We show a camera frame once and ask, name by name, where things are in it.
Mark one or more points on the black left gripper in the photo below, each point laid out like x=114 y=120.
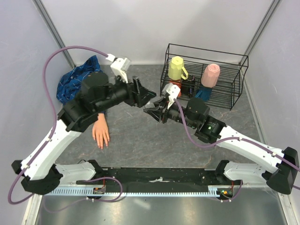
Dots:
x=138 y=95

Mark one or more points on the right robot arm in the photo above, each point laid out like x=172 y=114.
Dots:
x=275 y=167

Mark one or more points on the mannequin hand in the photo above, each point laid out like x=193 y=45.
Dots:
x=100 y=131

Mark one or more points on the blue plaid shirt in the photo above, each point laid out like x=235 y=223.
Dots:
x=70 y=83

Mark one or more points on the black wire rack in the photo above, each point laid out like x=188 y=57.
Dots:
x=229 y=85

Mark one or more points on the yellow faceted mug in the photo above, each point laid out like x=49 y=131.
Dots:
x=176 y=69

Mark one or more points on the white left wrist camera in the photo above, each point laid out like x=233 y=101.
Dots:
x=119 y=66

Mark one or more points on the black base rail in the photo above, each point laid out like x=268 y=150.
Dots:
x=165 y=179

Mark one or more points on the blue mug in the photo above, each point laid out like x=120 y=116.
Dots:
x=204 y=93

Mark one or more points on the pink faceted mug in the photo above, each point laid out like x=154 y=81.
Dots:
x=210 y=76

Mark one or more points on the light blue cable duct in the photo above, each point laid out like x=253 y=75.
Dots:
x=94 y=191

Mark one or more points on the black mug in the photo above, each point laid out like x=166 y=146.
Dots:
x=187 y=86

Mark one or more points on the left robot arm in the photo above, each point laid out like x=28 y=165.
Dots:
x=41 y=175

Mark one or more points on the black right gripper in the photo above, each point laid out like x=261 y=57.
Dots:
x=158 y=113

